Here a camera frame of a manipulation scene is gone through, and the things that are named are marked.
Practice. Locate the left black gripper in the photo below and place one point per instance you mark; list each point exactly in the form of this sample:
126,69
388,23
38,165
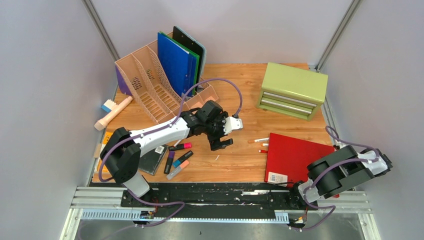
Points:
215,144

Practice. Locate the black notebook with sticker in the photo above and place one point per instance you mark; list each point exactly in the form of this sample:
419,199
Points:
150,162

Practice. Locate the red binder folder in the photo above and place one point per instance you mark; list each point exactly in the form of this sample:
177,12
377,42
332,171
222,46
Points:
288,157

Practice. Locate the blue binder folder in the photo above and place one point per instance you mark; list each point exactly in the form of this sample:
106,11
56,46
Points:
175,66

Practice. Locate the green metal drawer cabinet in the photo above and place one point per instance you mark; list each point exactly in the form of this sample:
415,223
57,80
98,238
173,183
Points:
292,91

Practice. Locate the beige plastic file organizer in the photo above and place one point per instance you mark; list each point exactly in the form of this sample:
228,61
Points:
148,83

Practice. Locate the green translucent plastic folder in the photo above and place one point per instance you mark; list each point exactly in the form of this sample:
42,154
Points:
198,63

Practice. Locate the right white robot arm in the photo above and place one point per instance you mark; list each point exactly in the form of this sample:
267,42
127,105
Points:
340,171

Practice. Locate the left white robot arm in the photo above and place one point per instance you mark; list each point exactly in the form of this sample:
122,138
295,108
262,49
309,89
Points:
124,150

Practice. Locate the pink highlighter marker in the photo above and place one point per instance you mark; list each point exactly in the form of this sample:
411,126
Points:
181,146

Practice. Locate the orange highlighter marker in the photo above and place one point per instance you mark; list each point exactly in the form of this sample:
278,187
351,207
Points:
177,170

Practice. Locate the blue highlighter marker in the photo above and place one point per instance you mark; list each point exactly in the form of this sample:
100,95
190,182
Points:
182,158

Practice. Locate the purple highlighter marker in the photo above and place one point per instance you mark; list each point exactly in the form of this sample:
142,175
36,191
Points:
169,162

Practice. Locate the white orange marker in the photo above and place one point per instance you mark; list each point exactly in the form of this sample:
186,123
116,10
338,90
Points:
258,140

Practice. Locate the black clipboard blue back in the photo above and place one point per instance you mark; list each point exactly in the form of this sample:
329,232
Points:
193,45

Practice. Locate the orange yellow booklet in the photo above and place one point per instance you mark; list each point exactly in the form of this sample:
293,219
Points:
105,140

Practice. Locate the blue white eraser block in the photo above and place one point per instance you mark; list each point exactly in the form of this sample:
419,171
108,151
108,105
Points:
108,106

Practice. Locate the beige rolled tube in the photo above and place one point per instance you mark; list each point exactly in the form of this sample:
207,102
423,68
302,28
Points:
103,122

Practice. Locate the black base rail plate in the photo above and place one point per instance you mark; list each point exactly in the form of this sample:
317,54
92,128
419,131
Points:
230,200

